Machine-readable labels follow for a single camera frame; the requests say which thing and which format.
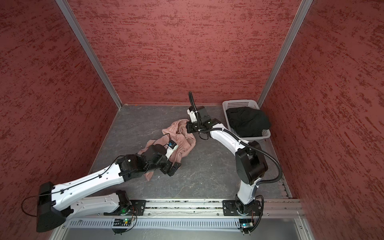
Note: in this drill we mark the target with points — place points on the black shorts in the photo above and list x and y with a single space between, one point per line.
248 122

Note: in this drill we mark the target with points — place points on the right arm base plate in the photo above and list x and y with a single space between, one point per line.
231 207

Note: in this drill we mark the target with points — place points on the right aluminium corner post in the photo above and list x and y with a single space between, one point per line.
289 39

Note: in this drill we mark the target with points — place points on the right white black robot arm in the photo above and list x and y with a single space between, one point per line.
251 164

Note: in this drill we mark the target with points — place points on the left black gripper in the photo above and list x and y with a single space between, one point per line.
166 170

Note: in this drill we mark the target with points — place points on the green circuit board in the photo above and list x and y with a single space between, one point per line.
122 223
246 224

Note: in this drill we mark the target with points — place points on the left aluminium corner post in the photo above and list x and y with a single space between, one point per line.
79 33

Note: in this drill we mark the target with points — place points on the aluminium corner post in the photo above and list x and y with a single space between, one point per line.
289 39
79 33

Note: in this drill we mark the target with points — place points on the left green circuit board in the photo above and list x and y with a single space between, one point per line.
122 223

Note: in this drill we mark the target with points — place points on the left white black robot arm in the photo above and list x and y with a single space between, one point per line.
57 203

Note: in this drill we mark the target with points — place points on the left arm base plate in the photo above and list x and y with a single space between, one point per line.
129 208

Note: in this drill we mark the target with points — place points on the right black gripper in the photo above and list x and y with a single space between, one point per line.
190 127

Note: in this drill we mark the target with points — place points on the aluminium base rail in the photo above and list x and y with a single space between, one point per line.
183 208

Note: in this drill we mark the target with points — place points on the white slotted cable duct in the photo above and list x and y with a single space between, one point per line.
159 223

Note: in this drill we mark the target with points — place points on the right green circuit board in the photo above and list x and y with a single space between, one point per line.
246 224

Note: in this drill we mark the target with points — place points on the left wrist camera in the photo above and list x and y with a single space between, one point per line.
171 147

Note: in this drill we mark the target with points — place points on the pink shorts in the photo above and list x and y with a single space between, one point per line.
178 133

